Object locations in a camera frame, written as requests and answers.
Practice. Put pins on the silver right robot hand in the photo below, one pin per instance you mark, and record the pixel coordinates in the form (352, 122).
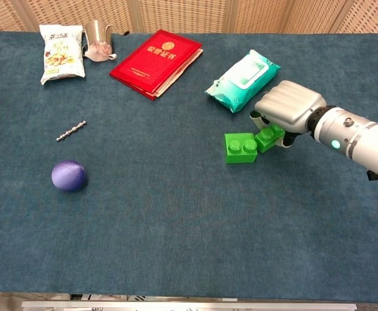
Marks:
(289, 103)

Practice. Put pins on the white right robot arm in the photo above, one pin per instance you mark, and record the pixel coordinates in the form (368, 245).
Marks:
(360, 139)

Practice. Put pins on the stainless steel cup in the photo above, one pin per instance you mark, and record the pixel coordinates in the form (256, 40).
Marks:
(96, 30)

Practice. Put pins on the woven rattan folding screen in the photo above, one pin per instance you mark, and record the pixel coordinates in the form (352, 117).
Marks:
(182, 14)

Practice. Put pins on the green toy brick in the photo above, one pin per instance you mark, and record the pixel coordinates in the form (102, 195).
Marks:
(240, 154)
(268, 139)

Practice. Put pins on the aluminium profile rail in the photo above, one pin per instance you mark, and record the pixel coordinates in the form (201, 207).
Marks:
(189, 306)

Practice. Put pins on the blue purple ball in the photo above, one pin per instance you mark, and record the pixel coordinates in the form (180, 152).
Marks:
(68, 175)

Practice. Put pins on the red certificate book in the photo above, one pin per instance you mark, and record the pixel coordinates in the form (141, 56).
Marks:
(153, 63)

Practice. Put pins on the blue felt table cloth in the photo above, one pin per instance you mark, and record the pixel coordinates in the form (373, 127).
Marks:
(176, 220)

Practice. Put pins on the teal wet wipes pack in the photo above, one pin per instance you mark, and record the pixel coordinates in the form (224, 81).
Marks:
(240, 81)

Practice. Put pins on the crumpled pink plastic bag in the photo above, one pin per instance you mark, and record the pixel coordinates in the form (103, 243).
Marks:
(98, 51)

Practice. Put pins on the white snack bag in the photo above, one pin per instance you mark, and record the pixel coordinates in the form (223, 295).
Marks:
(62, 53)

